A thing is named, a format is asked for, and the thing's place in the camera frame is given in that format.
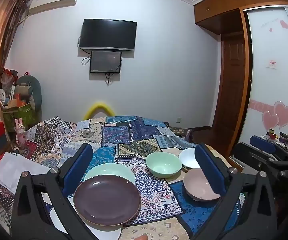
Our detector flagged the pink bunny toy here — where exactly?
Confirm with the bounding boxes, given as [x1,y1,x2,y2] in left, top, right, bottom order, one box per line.
[14,117,27,145]

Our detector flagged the yellow fluffy object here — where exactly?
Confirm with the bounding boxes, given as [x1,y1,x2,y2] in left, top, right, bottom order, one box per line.
[84,102,115,120]

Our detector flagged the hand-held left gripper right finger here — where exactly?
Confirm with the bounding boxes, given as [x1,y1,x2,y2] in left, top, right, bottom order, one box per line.
[191,144,278,240]

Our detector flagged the white bowl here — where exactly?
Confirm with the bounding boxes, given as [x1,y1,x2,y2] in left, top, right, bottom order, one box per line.
[179,147,202,169]

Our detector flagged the wall-mounted black television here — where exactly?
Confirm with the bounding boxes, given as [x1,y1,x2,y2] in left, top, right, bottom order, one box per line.
[78,19,137,52]

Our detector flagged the patchwork printed blanket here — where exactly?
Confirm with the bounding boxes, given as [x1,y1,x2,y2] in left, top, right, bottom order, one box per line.
[0,116,247,240]

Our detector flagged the pink bowl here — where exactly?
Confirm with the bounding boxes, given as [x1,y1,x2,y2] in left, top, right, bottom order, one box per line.
[183,168,221,202]

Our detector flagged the white heart-print sliding door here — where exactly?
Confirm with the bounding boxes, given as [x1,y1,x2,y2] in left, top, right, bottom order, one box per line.
[243,5,288,150]

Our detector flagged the brown wooden door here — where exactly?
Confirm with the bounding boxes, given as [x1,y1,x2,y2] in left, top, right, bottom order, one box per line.
[213,32,247,130]

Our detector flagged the green bag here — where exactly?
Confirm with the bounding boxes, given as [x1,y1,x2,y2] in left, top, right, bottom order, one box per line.
[2,102,38,132]

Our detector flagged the purple plate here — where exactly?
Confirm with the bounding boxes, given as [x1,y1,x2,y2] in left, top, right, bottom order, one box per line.
[73,175,141,227]

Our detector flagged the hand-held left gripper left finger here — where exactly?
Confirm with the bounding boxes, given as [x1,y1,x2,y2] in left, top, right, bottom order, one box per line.
[11,143,124,240]

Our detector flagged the white air conditioner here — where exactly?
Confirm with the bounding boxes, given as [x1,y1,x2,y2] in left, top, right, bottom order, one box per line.
[29,0,80,14]

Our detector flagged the green bowl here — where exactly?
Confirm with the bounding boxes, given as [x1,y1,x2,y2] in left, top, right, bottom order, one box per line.
[146,152,183,179]

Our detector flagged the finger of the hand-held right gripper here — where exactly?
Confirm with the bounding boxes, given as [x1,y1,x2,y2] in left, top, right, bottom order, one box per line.
[249,135,288,160]
[233,142,288,178]

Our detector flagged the white cloth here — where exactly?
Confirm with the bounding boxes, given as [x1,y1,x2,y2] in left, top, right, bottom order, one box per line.
[0,152,52,195]

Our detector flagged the wooden overhead cabinet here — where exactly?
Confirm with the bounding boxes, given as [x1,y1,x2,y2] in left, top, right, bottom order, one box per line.
[193,0,288,34]

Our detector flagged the green plate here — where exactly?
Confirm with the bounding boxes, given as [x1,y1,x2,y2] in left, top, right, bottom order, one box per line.
[84,163,136,188]

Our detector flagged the small black wall monitor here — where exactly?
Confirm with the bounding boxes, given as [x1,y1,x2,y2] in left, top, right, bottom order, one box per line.
[89,50,122,74]

